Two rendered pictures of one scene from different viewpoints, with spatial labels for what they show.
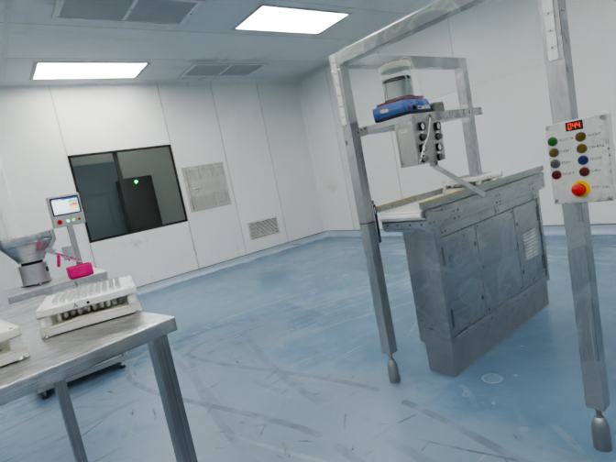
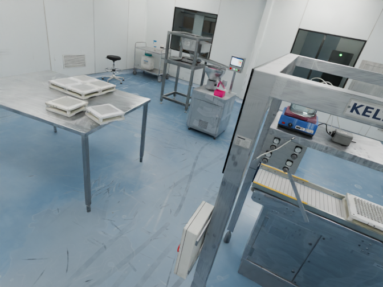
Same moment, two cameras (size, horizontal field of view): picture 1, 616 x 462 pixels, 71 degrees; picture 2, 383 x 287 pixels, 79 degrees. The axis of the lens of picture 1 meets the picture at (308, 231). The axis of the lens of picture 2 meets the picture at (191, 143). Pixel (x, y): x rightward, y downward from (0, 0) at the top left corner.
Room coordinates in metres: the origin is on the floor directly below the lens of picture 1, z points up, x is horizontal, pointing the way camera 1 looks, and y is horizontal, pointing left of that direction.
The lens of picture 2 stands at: (0.96, -1.39, 1.81)
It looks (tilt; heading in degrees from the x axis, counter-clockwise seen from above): 28 degrees down; 59
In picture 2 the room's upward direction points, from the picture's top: 11 degrees clockwise
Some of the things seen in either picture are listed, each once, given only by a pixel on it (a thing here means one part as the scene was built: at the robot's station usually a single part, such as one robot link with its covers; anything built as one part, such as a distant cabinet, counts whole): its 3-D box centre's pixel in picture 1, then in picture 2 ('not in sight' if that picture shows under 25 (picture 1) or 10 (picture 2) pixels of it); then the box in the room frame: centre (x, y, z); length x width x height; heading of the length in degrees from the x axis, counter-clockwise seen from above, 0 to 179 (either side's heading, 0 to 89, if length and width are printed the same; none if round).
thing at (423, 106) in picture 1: (402, 109); (298, 120); (2.13, -0.56, 1.39); 0.21 x 0.20 x 0.09; 38
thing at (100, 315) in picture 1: (93, 310); (105, 115); (1.23, 0.66, 0.90); 0.24 x 0.24 x 0.02; 24
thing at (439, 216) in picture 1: (472, 199); (356, 225); (2.51, -0.98, 0.85); 1.30 x 0.29 x 0.10; 128
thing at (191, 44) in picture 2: not in sight; (191, 77); (3.20, 2.87, 0.75); 1.43 x 1.06 x 1.50; 126
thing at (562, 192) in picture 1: (581, 160); (194, 240); (1.35, -0.89, 1.05); 0.17 x 0.06 x 0.26; 38
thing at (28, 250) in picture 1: (40, 258); (216, 79); (3.23, 2.01, 0.95); 0.49 x 0.36 x 0.37; 126
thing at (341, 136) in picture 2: (433, 109); (339, 136); (2.26, -0.75, 1.38); 0.12 x 0.07 x 0.06; 128
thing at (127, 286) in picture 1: (89, 294); (105, 110); (1.23, 0.66, 0.95); 0.25 x 0.24 x 0.02; 24
